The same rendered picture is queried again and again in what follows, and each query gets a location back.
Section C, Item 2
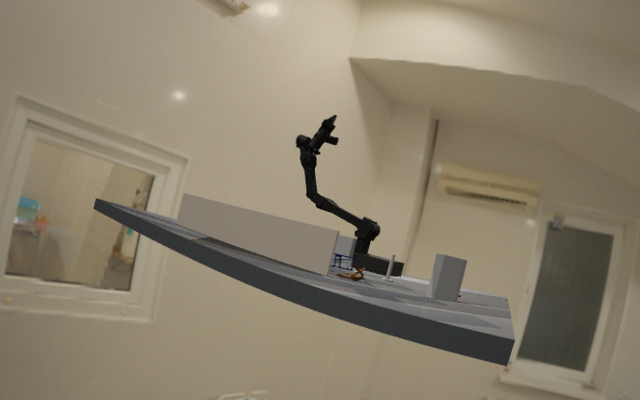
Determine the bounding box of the grey rectangular panel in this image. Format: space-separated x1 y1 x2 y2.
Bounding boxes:
176 193 340 276

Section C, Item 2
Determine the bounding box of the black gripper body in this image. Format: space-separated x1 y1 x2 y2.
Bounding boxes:
313 119 336 144

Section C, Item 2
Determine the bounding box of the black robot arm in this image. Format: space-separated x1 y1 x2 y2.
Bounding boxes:
295 133 380 255

